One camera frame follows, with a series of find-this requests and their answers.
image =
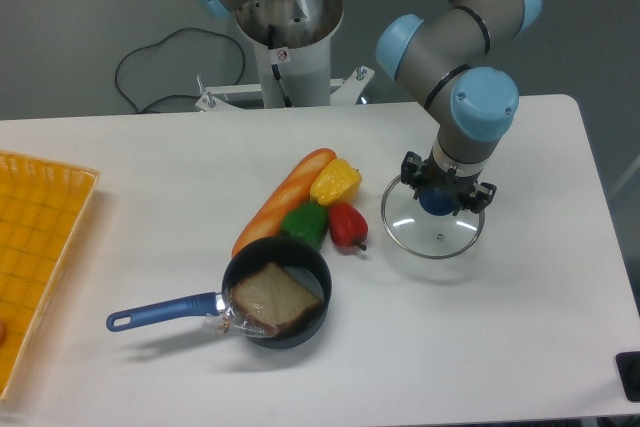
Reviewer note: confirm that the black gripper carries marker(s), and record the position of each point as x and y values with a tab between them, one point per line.
439	188

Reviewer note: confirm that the glass pot lid blue knob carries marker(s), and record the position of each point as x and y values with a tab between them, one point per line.
423	234

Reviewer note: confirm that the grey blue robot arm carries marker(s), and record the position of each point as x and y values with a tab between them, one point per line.
435	62

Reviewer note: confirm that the yellow bell pepper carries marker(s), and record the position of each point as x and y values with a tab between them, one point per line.
338	182

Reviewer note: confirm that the red bell pepper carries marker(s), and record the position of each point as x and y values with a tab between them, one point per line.
347	226

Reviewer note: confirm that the green bell pepper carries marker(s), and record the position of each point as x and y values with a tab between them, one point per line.
307	223

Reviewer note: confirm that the orange baguette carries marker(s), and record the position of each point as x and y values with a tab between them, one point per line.
291	193

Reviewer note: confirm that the wrapped bread slice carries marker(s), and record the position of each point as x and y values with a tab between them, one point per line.
273	302

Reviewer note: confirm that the black table-edge socket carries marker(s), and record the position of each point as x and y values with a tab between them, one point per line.
628	365

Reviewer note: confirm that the yellow woven basket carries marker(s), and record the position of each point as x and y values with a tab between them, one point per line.
42	204

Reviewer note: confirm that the black pot blue handle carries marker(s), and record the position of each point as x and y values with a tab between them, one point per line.
284	251

